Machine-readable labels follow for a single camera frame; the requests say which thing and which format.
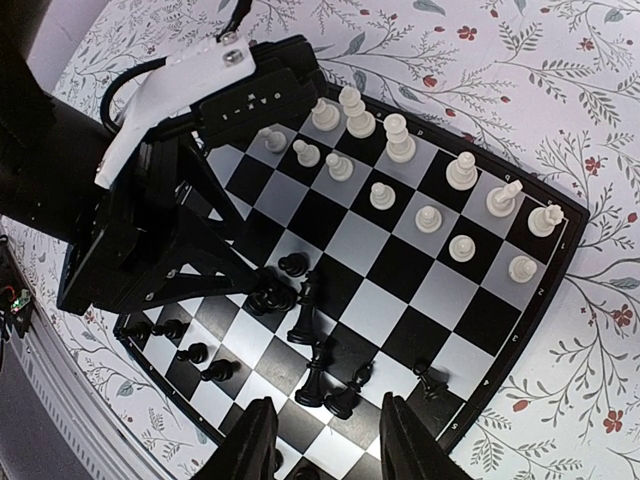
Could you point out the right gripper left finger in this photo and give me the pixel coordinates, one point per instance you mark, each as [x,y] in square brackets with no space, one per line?
[249,451]

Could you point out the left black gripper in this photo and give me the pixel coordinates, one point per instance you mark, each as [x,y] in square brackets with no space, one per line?
[163,228]

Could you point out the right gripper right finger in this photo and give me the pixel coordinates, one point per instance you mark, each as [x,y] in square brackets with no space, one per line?
[408,450]

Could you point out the black pawn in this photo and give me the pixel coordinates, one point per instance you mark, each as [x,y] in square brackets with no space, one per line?
[172,329]

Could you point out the black pawn corner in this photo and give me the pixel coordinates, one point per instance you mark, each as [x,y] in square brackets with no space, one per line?
[138,331]

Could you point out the black white chessboard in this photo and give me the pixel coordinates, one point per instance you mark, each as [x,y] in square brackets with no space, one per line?
[414,292]

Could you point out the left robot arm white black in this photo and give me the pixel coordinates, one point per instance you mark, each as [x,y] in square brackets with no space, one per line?
[50,152]

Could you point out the black chess queen tall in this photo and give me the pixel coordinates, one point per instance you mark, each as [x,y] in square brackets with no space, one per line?
[311,394]

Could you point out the black chess king tall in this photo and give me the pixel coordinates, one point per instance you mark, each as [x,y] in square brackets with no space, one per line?
[303,332]

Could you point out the white chess pawn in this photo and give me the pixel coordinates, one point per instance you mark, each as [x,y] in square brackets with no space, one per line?
[522,269]

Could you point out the white chess queen tall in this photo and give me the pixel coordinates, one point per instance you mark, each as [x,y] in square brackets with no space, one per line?
[400,146]

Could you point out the white chess rook corner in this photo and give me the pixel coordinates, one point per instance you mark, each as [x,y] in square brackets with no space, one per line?
[543,220]

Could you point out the white chess knight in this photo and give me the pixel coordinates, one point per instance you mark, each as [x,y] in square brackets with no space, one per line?
[501,201]

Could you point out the white chess bishop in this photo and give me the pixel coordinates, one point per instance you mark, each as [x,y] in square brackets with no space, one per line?
[461,173]

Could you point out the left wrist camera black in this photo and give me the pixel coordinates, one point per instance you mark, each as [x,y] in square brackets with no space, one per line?
[248,105]

